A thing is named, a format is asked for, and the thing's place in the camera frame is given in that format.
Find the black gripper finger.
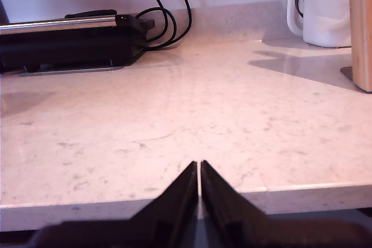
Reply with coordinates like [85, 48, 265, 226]
[129, 160, 200, 248]
[200, 159, 270, 248]

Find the wooden magnetic knife block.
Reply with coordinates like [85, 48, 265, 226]
[339, 0, 372, 94]

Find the wide grey drawer front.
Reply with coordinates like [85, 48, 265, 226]
[266, 210, 372, 248]

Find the white kettle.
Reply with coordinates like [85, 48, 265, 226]
[286, 0, 354, 48]

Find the black cable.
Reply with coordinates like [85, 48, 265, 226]
[136, 0, 178, 49]
[146, 0, 194, 51]

